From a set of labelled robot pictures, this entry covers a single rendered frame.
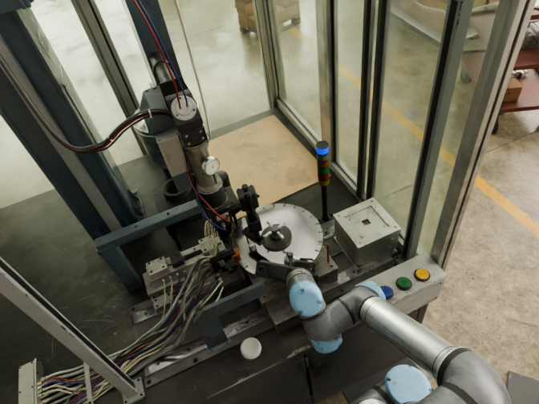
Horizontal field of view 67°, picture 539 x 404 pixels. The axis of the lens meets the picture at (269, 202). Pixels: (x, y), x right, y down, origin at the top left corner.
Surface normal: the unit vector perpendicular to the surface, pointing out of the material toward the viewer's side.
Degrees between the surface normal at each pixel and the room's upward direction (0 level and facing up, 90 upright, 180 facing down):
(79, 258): 0
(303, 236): 0
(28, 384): 0
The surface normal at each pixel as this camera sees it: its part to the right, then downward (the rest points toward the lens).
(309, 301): 0.05, 0.14
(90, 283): -0.13, -0.67
